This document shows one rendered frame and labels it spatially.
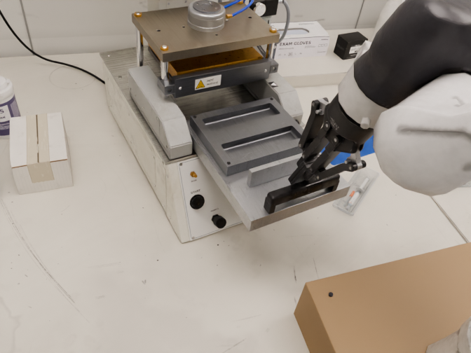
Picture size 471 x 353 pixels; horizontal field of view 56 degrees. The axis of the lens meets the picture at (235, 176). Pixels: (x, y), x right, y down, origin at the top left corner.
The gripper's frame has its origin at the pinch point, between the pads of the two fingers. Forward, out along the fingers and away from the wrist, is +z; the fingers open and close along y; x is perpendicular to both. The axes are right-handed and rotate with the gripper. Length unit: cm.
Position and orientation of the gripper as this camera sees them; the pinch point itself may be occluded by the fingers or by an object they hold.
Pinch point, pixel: (303, 171)
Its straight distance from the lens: 78.0
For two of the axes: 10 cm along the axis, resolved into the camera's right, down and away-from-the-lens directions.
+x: 8.7, -2.7, 4.1
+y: 4.1, 8.6, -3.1
